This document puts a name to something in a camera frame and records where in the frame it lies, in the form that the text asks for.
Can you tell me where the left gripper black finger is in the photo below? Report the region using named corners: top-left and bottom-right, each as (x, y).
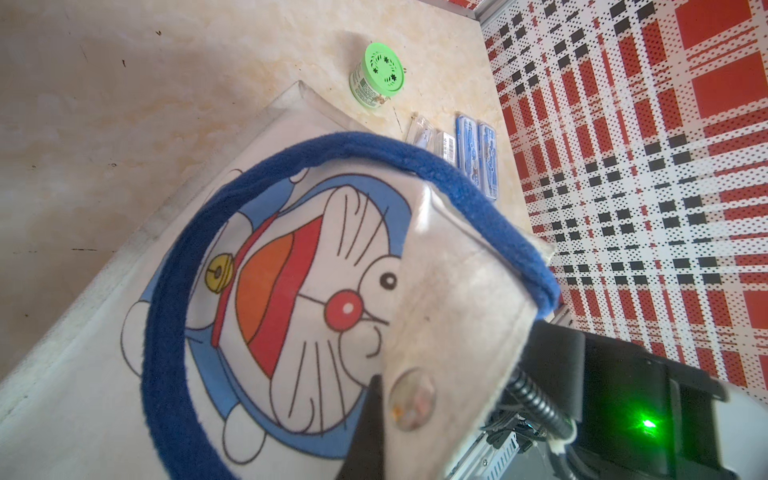
top-left (336, 375), bottom-right (385, 480)

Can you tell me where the white canvas cartoon bag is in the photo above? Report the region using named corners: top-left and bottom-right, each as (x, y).
top-left (1, 82), bottom-right (560, 479)

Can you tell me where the clear compass case small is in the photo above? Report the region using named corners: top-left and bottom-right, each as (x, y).
top-left (432, 130), bottom-right (457, 167)

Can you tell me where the clear compass case grey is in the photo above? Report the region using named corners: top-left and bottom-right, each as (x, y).
top-left (406, 113), bottom-right (435, 151)

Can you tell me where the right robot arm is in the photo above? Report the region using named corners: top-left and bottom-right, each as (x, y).
top-left (482, 321), bottom-right (767, 479)

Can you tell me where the green lidded small jar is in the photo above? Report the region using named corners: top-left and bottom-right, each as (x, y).
top-left (349, 42), bottom-right (405, 109)

